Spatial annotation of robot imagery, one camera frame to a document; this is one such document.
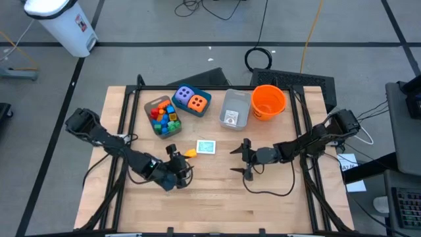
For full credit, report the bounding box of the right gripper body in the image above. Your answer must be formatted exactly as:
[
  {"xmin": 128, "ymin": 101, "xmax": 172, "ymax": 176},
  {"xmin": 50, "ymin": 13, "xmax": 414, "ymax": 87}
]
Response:
[{"xmin": 241, "ymin": 138, "xmax": 261, "ymax": 182}]

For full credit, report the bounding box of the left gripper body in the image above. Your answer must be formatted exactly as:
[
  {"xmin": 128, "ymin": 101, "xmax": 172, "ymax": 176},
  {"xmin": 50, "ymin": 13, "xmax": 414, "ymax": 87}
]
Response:
[{"xmin": 165, "ymin": 144, "xmax": 195, "ymax": 189}]

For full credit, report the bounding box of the white card pack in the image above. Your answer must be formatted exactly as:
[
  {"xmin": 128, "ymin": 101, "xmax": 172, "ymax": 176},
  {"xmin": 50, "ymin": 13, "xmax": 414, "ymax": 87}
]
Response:
[{"xmin": 223, "ymin": 109, "xmax": 239, "ymax": 126}]

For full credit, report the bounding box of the orange foam die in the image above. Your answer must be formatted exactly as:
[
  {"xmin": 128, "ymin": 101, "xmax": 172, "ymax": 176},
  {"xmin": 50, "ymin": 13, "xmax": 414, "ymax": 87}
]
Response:
[{"xmin": 187, "ymin": 94, "xmax": 209, "ymax": 113}]

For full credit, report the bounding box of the purple foam die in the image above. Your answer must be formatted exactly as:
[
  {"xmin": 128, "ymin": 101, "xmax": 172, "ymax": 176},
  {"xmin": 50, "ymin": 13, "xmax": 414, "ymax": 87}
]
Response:
[{"xmin": 174, "ymin": 86, "xmax": 195, "ymax": 107}]

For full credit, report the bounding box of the light grey plastic bin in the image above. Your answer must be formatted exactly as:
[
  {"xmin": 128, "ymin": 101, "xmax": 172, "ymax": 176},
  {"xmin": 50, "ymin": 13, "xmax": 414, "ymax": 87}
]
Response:
[{"xmin": 219, "ymin": 88, "xmax": 253, "ymax": 131}]

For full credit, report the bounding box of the orange pumpkin bucket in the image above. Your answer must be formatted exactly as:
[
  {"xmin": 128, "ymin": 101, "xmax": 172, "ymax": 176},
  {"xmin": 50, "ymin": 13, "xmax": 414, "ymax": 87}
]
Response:
[{"xmin": 251, "ymin": 84, "xmax": 287, "ymax": 122}]

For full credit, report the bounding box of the teal plastic bin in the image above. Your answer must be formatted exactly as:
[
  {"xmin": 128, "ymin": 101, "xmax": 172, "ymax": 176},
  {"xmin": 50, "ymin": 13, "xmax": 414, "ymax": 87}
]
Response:
[{"xmin": 170, "ymin": 84, "xmax": 212, "ymax": 118}]

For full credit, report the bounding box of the smoky transparent plastic bin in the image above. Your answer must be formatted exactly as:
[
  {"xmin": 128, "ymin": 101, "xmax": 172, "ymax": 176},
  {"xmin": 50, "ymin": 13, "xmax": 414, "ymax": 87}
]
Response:
[{"xmin": 143, "ymin": 95, "xmax": 183, "ymax": 140}]

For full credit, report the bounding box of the dark flat panel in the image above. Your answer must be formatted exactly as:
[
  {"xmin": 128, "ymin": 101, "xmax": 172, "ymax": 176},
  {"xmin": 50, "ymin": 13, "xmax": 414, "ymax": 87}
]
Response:
[{"xmin": 167, "ymin": 66, "xmax": 230, "ymax": 88}]

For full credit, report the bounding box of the white paper sheet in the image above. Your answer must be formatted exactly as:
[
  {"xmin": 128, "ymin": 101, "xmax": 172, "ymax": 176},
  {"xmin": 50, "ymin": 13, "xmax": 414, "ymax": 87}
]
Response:
[
  {"xmin": 337, "ymin": 153, "xmax": 359, "ymax": 172},
  {"xmin": 345, "ymin": 179, "xmax": 367, "ymax": 193}
]

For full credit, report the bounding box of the black perforated panel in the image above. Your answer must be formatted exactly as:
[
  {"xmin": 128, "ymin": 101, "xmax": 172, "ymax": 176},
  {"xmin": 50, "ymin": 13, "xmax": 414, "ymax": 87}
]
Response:
[{"xmin": 249, "ymin": 67, "xmax": 337, "ymax": 115}]

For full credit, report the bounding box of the white computer mouse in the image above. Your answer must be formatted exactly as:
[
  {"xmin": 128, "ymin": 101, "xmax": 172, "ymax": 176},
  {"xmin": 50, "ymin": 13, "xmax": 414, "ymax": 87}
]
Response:
[{"xmin": 372, "ymin": 195, "xmax": 391, "ymax": 215}]

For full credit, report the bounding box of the dark desk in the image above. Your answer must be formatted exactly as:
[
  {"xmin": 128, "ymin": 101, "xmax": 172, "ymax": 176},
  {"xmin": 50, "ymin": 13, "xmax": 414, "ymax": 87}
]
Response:
[{"xmin": 383, "ymin": 169, "xmax": 421, "ymax": 237}]

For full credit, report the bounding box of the grey desk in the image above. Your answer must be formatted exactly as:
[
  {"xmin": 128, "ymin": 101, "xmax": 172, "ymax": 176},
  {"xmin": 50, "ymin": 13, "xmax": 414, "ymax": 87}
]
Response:
[{"xmin": 384, "ymin": 80, "xmax": 421, "ymax": 176}]

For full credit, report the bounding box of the black keyboard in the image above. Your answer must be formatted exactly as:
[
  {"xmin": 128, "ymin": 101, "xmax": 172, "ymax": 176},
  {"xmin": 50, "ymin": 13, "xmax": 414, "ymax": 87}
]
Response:
[{"xmin": 391, "ymin": 186, "xmax": 421, "ymax": 230}]

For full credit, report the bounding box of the white trash can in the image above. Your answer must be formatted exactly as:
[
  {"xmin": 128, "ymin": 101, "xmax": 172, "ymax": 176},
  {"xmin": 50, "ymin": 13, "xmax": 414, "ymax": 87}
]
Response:
[{"xmin": 23, "ymin": 0, "xmax": 99, "ymax": 59}]

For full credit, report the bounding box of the black equipment box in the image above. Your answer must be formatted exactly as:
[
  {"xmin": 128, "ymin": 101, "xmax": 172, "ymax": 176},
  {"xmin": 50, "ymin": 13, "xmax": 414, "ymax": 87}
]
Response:
[{"xmin": 397, "ymin": 74, "xmax": 421, "ymax": 120}]

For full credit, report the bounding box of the grey floor stand base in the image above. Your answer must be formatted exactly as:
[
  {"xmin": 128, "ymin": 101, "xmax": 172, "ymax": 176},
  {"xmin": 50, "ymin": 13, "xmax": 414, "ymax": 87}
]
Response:
[{"xmin": 0, "ymin": 67, "xmax": 39, "ymax": 82}]

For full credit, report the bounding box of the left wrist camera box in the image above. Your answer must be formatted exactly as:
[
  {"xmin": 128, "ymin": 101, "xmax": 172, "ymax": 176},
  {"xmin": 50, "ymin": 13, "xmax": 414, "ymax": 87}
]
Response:
[{"xmin": 157, "ymin": 169, "xmax": 180, "ymax": 192}]

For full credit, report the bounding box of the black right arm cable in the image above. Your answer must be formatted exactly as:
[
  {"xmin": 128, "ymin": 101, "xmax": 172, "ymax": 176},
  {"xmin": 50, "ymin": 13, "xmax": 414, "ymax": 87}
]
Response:
[{"xmin": 242, "ymin": 161, "xmax": 296, "ymax": 198}]

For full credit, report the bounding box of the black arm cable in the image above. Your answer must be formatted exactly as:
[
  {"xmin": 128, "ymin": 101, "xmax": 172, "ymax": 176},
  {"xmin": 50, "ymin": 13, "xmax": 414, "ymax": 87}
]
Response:
[
  {"xmin": 126, "ymin": 157, "xmax": 195, "ymax": 186},
  {"xmin": 242, "ymin": 161, "xmax": 296, "ymax": 198}
]

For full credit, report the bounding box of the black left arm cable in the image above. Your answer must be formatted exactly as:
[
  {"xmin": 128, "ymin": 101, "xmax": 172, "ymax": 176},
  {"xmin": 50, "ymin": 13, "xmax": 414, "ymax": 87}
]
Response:
[{"xmin": 126, "ymin": 157, "xmax": 195, "ymax": 186}]

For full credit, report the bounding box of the black coiled floor cable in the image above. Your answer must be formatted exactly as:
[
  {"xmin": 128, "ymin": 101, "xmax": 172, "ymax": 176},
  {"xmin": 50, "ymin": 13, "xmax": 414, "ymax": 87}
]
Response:
[{"xmin": 243, "ymin": 0, "xmax": 274, "ymax": 73}]

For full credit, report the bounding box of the yellow hanging cable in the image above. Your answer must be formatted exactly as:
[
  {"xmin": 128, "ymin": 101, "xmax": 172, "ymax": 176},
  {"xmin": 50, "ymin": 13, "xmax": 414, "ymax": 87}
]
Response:
[{"xmin": 299, "ymin": 0, "xmax": 325, "ymax": 74}]

